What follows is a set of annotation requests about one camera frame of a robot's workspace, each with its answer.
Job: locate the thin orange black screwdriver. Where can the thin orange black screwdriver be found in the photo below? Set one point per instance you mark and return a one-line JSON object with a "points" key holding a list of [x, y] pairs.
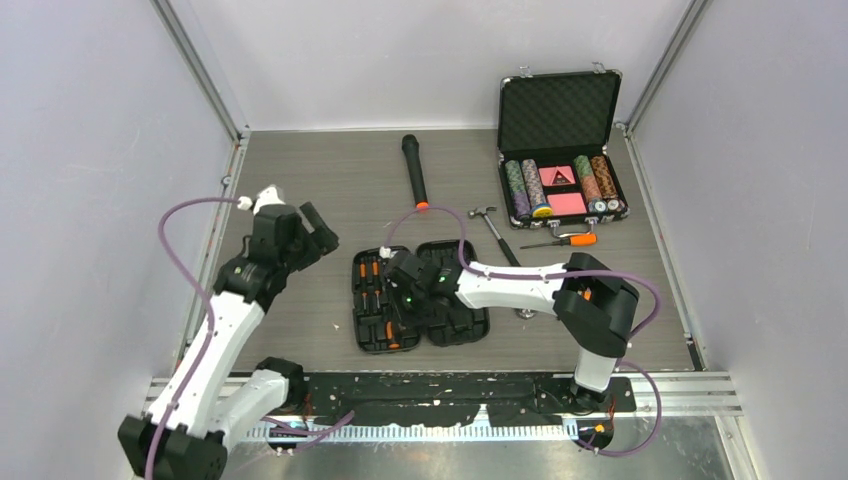
{"points": [[376, 284]]}

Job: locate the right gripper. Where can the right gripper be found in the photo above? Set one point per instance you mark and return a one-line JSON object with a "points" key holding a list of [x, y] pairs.
{"points": [[418, 318]]}

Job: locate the black tool kit case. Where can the black tool kit case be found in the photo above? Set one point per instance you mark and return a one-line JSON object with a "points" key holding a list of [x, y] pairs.
{"points": [[394, 308]]}

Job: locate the claw hammer black handle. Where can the claw hammer black handle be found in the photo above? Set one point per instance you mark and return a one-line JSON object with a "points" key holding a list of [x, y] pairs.
{"points": [[484, 213]]}

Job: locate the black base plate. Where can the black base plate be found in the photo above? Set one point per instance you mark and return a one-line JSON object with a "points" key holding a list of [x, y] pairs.
{"points": [[446, 399]]}

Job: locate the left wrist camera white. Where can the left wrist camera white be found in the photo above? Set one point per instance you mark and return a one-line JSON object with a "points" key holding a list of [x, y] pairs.
{"points": [[269, 196]]}

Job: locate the open poker chip case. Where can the open poker chip case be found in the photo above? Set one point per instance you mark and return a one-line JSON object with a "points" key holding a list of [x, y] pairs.
{"points": [[553, 133]]}

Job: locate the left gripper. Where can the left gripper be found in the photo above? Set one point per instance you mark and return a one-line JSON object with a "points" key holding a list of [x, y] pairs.
{"points": [[321, 244]]}

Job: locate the small orange black screwdriver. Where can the small orange black screwdriver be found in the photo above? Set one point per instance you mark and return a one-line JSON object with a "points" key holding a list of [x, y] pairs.
{"points": [[363, 285]]}

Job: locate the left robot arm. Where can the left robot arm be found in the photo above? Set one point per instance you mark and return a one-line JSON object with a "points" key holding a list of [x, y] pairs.
{"points": [[189, 430]]}

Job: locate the small round bit holder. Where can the small round bit holder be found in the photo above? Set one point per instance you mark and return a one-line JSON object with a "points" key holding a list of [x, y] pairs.
{"points": [[525, 314]]}

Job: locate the orange handled screwdriver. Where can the orange handled screwdriver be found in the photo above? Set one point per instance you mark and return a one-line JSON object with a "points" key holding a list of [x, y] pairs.
{"points": [[575, 240]]}

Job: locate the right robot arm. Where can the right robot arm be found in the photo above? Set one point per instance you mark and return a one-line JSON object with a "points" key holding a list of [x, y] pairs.
{"points": [[596, 305]]}

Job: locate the black microphone orange end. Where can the black microphone orange end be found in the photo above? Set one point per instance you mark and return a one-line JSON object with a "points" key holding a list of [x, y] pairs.
{"points": [[411, 150]]}

